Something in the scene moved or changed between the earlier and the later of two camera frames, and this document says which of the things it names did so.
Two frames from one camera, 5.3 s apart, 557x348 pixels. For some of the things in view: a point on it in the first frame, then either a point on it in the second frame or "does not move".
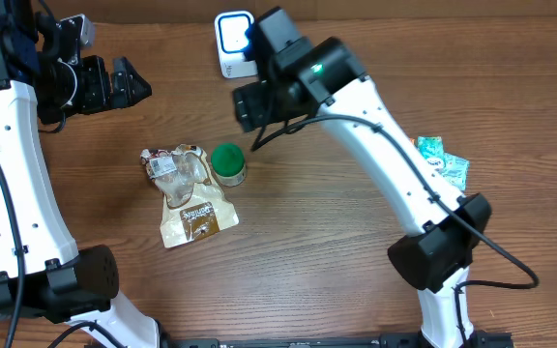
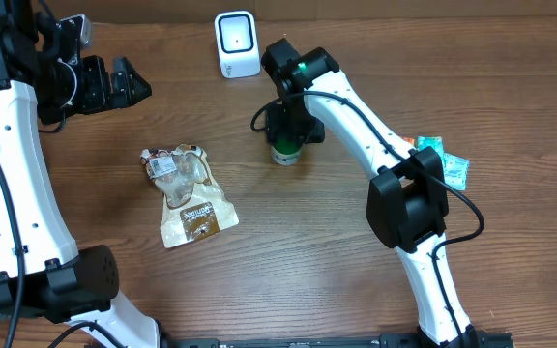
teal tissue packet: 456,170 does not move
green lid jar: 227,161 to 285,153
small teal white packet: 431,149 does not move
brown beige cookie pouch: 194,206 does not move
